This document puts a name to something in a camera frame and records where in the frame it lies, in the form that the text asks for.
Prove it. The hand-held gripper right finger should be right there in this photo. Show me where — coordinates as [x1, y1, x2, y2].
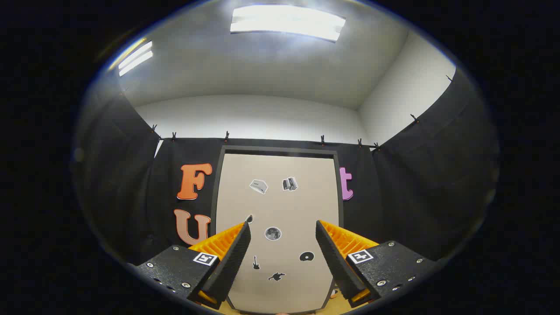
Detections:
[315, 220, 442, 308]

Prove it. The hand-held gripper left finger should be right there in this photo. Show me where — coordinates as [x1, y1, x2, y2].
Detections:
[127, 221, 252, 311]

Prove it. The dark grey shoe cabinet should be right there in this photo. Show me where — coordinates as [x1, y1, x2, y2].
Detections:
[210, 145, 345, 314]

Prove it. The black backdrop cloth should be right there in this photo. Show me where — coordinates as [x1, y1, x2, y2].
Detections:
[74, 66, 499, 272]

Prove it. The row of black cloth clips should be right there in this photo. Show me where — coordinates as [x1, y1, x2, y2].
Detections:
[151, 74, 453, 151]

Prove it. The small ceiling light panel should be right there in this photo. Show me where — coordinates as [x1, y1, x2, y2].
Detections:
[118, 41, 154, 77]

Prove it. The large ceiling light panel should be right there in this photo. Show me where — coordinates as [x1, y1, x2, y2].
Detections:
[231, 5, 346, 42]

